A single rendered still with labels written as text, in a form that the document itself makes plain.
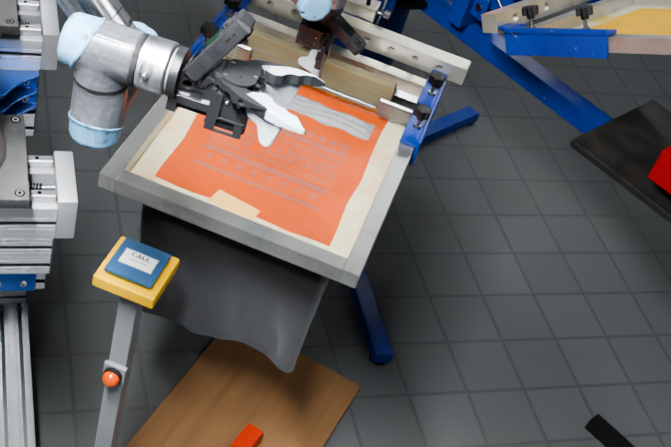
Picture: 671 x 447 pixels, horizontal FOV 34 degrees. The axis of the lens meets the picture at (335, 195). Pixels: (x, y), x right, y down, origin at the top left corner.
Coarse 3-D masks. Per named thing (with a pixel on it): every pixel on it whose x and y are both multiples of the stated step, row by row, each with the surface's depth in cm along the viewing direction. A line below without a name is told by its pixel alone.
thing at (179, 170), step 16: (304, 96) 272; (192, 128) 252; (192, 144) 248; (176, 160) 243; (192, 160) 244; (160, 176) 238; (176, 176) 239; (192, 176) 240; (208, 176) 241; (224, 176) 243; (192, 192) 236; (208, 192) 238; (240, 192) 240
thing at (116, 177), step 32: (288, 32) 286; (352, 64) 284; (384, 64) 286; (416, 96) 284; (160, 128) 248; (128, 160) 234; (128, 192) 229; (160, 192) 229; (384, 192) 247; (224, 224) 227; (256, 224) 228; (288, 256) 227; (320, 256) 226; (352, 256) 228
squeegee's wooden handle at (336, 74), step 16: (256, 32) 269; (256, 48) 271; (272, 48) 270; (288, 48) 268; (304, 48) 269; (288, 64) 271; (336, 64) 267; (336, 80) 270; (352, 80) 268; (368, 80) 267; (384, 80) 267; (368, 96) 270; (384, 96) 268
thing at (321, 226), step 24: (312, 96) 273; (312, 120) 266; (384, 120) 273; (360, 144) 263; (360, 168) 257; (264, 192) 242; (336, 192) 248; (264, 216) 236; (288, 216) 238; (312, 216) 240; (336, 216) 242
